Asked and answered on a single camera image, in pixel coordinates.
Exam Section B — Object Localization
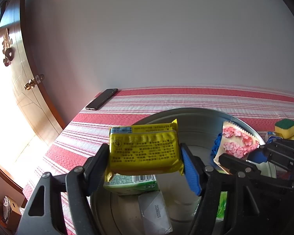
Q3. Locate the pink snack packet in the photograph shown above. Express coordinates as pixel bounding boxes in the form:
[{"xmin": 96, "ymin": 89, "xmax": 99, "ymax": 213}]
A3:
[{"xmin": 214, "ymin": 121, "xmax": 260, "ymax": 167}]

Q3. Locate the red white striped blanket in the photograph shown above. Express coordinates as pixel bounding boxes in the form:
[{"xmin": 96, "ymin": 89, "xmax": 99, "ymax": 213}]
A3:
[{"xmin": 23, "ymin": 85, "xmax": 294, "ymax": 235}]

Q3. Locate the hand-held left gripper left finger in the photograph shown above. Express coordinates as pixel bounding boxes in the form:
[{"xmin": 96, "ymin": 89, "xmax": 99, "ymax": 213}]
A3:
[{"xmin": 18, "ymin": 143, "xmax": 111, "ymax": 235}]

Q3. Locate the yellow printed packet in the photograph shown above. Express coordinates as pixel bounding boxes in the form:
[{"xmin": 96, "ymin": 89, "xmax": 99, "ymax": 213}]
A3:
[{"xmin": 105, "ymin": 119, "xmax": 185, "ymax": 183}]

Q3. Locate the green tissue packet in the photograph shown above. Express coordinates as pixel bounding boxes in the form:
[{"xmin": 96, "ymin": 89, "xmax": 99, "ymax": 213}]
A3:
[
  {"xmin": 216, "ymin": 191, "xmax": 227, "ymax": 220},
  {"xmin": 103, "ymin": 173, "xmax": 160, "ymax": 196}
]

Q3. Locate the plain white packet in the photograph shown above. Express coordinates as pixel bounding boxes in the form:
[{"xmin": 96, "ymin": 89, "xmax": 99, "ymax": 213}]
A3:
[{"xmin": 138, "ymin": 191, "xmax": 173, "ymax": 235}]

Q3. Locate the round metal tin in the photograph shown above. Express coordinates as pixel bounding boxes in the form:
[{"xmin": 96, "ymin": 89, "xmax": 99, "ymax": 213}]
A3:
[{"xmin": 89, "ymin": 107, "xmax": 277, "ymax": 235}]

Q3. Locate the yellow sponge with green top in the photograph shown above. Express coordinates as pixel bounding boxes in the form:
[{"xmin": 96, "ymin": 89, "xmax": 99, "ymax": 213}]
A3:
[{"xmin": 274, "ymin": 119, "xmax": 294, "ymax": 139}]

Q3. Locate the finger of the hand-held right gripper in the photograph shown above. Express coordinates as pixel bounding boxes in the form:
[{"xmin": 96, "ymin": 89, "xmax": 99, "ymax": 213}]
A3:
[
  {"xmin": 219, "ymin": 153, "xmax": 294, "ymax": 189},
  {"xmin": 247, "ymin": 138, "xmax": 294, "ymax": 169}
]

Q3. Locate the brown tissue box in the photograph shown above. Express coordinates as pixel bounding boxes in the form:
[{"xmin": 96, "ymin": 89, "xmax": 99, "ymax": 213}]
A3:
[{"xmin": 1, "ymin": 196, "xmax": 22, "ymax": 226}]

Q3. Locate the brown wooden door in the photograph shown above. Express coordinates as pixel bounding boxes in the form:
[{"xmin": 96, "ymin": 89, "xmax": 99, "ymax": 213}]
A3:
[{"xmin": 0, "ymin": 0, "xmax": 65, "ymax": 194}]

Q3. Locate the door hanging ornament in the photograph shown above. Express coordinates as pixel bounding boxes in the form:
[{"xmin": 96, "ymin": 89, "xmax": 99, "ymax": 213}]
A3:
[{"xmin": 2, "ymin": 28, "xmax": 15, "ymax": 67}]

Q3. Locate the black smartphone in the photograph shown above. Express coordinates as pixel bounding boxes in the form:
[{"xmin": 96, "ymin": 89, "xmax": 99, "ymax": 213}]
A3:
[{"xmin": 85, "ymin": 88, "xmax": 118, "ymax": 110}]

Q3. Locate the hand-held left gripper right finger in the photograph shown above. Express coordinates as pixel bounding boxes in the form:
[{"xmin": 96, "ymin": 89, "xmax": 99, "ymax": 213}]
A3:
[{"xmin": 180, "ymin": 142, "xmax": 262, "ymax": 235}]

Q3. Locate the brass door handle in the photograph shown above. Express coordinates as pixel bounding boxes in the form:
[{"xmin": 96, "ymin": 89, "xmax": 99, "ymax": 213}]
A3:
[{"xmin": 24, "ymin": 74, "xmax": 45, "ymax": 91}]

